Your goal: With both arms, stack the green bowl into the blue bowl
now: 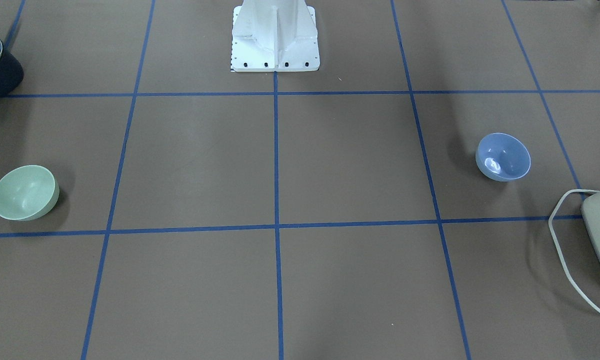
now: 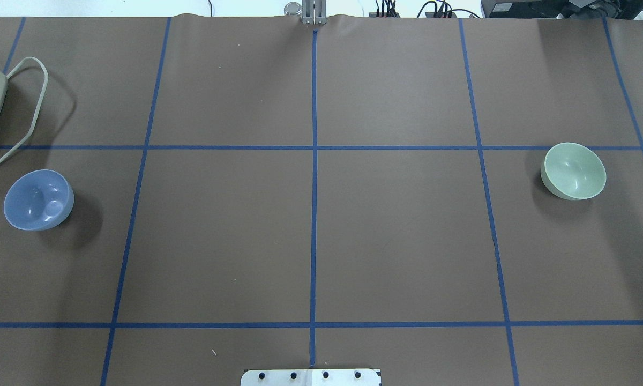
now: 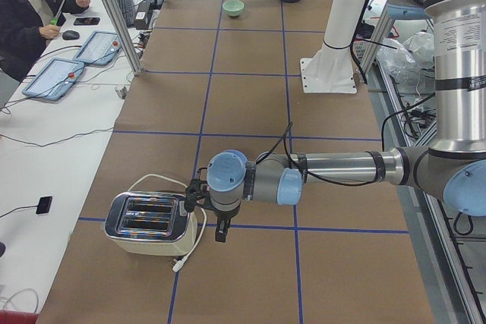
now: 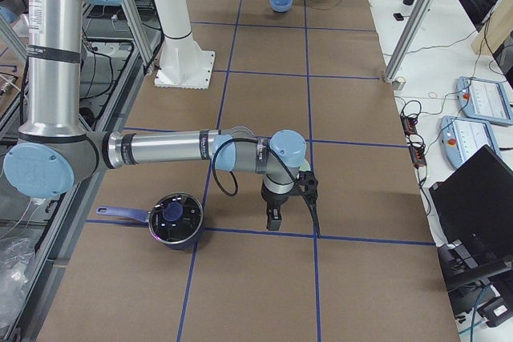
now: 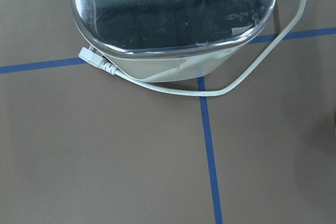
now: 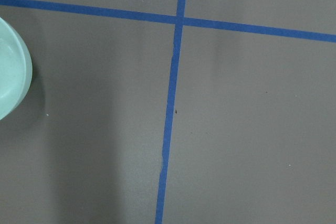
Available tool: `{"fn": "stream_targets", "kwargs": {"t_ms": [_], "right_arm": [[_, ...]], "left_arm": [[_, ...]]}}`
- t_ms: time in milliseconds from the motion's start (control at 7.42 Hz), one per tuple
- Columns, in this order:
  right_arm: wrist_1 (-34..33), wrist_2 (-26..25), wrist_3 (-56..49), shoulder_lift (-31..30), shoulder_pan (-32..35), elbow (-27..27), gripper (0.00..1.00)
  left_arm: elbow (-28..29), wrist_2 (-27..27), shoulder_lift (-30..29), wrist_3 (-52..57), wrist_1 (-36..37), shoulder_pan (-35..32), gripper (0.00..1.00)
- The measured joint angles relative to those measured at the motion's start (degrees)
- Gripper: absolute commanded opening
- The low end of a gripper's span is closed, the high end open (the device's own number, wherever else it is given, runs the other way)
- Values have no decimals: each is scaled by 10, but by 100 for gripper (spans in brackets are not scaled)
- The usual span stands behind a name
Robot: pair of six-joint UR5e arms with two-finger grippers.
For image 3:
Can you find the aluminium frame post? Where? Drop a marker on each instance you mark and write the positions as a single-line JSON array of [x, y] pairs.
[[121, 29]]

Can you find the person in black jacket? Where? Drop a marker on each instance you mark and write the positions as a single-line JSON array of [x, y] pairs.
[[27, 27]]

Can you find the far blue teach pendant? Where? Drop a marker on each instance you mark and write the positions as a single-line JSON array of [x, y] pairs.
[[99, 49]]

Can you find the black smartphone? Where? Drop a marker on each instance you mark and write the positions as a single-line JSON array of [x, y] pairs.
[[86, 21]]

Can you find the green bowl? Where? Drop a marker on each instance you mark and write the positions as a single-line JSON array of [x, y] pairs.
[[233, 8]]

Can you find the near blue teach pendant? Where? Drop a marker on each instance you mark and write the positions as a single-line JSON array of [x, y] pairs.
[[54, 80]]

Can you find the black computer mouse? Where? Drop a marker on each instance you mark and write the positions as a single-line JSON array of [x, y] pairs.
[[70, 35]]

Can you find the blue teach pendant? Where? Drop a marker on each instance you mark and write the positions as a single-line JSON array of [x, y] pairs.
[[99, 49], [54, 80]]

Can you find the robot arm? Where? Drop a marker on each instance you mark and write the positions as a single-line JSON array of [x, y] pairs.
[[451, 168]]

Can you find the small black square device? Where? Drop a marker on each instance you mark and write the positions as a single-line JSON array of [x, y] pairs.
[[43, 205]]

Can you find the black keyboard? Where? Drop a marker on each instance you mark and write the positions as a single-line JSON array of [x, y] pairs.
[[127, 11]]

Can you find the clear plastic bag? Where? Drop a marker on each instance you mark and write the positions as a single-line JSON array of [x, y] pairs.
[[411, 62]]

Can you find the cream and chrome toaster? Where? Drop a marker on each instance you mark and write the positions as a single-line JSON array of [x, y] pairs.
[[151, 223]]

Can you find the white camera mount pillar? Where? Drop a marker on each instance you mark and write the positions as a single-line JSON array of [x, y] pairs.
[[330, 70]]

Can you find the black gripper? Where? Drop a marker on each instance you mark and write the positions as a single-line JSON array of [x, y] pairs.
[[224, 215]]

